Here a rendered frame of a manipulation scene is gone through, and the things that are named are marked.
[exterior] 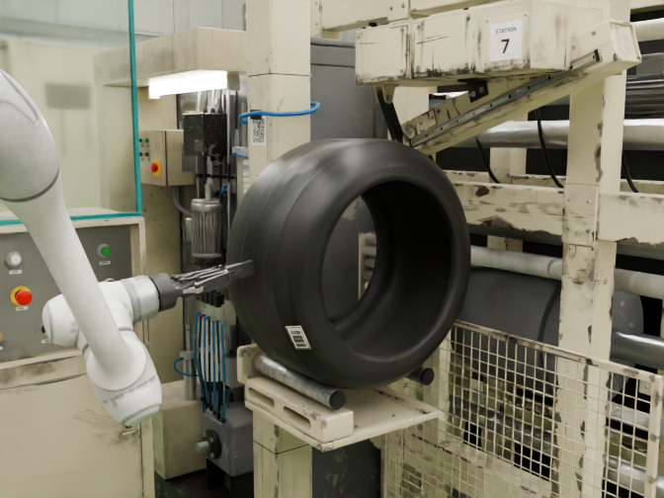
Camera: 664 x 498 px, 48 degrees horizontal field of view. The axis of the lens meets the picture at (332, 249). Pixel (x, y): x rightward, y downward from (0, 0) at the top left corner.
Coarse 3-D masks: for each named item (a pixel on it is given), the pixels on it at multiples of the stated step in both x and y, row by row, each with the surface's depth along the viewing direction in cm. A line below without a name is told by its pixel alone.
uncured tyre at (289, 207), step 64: (256, 192) 170; (320, 192) 157; (384, 192) 202; (448, 192) 177; (256, 256) 161; (320, 256) 157; (384, 256) 206; (448, 256) 195; (256, 320) 167; (320, 320) 159; (384, 320) 204; (448, 320) 182; (384, 384) 177
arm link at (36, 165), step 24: (0, 72) 88; (0, 96) 86; (24, 96) 90; (0, 120) 86; (24, 120) 89; (0, 144) 88; (24, 144) 90; (48, 144) 96; (0, 168) 91; (24, 168) 93; (48, 168) 97; (0, 192) 96; (24, 192) 97
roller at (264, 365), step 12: (264, 360) 192; (264, 372) 190; (276, 372) 186; (288, 372) 183; (288, 384) 182; (300, 384) 177; (312, 384) 174; (324, 384) 172; (312, 396) 173; (324, 396) 169; (336, 396) 167; (336, 408) 168
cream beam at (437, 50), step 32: (544, 0) 156; (384, 32) 191; (416, 32) 182; (448, 32) 173; (480, 32) 166; (544, 32) 157; (576, 32) 163; (384, 64) 193; (416, 64) 183; (448, 64) 174; (480, 64) 167; (512, 64) 159; (544, 64) 158
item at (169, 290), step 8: (152, 280) 147; (160, 280) 147; (168, 280) 148; (160, 288) 146; (168, 288) 147; (176, 288) 148; (184, 288) 148; (160, 296) 146; (168, 296) 147; (176, 296) 148; (160, 304) 147; (168, 304) 148
